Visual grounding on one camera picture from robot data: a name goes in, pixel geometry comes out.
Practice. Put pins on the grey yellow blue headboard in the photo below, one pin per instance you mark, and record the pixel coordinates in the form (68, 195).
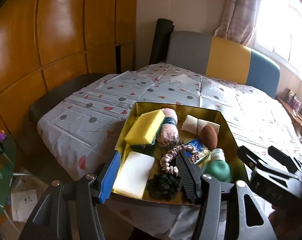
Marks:
(223, 59)

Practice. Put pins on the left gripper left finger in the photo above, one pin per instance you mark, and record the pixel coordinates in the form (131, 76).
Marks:
(107, 176)

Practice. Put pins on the pink satin scrunchie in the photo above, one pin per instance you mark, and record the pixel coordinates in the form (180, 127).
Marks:
(168, 161)

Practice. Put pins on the wooden wardrobe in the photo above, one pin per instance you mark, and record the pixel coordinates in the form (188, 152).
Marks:
(44, 43)

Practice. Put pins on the green white soft bottle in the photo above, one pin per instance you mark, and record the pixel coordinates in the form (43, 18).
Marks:
(217, 166)

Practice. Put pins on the black rolled mat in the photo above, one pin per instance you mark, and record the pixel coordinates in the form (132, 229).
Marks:
(162, 35)

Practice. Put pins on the yellow sponge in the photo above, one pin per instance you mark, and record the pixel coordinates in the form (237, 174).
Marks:
(145, 129)

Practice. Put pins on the brown egg makeup sponge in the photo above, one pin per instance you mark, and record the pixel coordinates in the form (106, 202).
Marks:
(208, 137)

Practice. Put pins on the gold tray box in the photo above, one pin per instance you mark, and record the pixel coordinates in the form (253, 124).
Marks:
(165, 148)

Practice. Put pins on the pink fuzzy towel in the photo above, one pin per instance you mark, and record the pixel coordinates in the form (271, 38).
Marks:
(168, 136)

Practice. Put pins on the person's right hand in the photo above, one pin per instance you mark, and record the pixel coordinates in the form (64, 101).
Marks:
(287, 223)

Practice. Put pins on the wooden side desk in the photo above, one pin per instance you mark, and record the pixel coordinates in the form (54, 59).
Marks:
(294, 116)

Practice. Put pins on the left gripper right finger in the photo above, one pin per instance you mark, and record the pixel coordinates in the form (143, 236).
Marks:
(190, 176)

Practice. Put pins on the blue patterned packet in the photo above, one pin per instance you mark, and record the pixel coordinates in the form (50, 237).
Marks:
(196, 151)

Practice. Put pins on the window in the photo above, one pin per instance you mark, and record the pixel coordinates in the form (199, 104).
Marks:
(279, 32)

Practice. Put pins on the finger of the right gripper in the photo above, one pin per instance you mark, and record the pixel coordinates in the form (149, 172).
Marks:
(283, 159)
(253, 161)

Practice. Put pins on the black velvet scrunchie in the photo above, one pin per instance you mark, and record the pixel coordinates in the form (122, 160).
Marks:
(164, 186)

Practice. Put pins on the cream mesh cloth roll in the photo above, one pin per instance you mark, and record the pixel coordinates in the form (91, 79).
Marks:
(194, 125)

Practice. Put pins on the white foam block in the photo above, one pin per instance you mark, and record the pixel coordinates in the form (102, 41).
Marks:
(133, 175)

